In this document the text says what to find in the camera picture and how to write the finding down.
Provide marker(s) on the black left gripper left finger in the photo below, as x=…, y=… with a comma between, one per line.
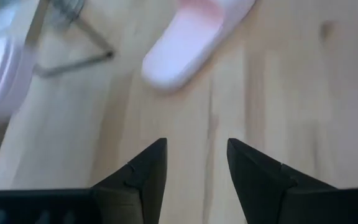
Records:
x=141, y=186

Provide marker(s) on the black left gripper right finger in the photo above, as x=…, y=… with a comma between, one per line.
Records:
x=259, y=183

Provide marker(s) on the wooden shelf with black frame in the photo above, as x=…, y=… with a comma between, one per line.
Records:
x=82, y=62

